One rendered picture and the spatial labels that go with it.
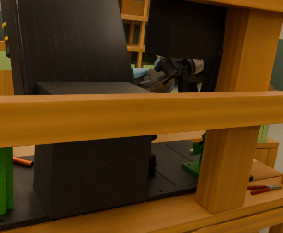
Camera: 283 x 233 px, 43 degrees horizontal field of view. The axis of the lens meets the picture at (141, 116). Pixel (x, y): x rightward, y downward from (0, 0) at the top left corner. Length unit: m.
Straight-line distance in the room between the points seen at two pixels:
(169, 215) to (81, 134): 0.48
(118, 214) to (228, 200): 0.36
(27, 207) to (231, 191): 0.62
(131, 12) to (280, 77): 4.42
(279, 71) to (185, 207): 8.68
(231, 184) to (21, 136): 0.69
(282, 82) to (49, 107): 9.10
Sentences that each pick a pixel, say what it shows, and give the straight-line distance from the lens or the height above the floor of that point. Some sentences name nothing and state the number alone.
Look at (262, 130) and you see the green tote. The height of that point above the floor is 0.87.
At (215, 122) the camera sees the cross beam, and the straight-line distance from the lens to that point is 0.95.
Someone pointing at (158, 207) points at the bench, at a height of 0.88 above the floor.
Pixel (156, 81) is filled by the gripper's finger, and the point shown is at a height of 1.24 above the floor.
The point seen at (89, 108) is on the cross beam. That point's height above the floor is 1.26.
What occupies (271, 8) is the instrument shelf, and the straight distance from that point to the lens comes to 1.02.
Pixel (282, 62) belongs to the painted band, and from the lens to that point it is 9.69.
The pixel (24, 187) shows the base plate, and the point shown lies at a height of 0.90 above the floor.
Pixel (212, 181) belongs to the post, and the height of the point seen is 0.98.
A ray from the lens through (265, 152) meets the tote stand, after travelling 2.33.
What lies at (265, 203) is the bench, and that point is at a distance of 1.35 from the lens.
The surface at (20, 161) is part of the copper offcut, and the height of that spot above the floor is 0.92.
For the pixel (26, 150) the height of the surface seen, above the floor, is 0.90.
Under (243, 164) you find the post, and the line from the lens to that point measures 1.17.
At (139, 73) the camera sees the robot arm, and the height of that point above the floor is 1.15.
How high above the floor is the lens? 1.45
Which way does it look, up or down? 16 degrees down
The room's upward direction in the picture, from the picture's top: 7 degrees clockwise
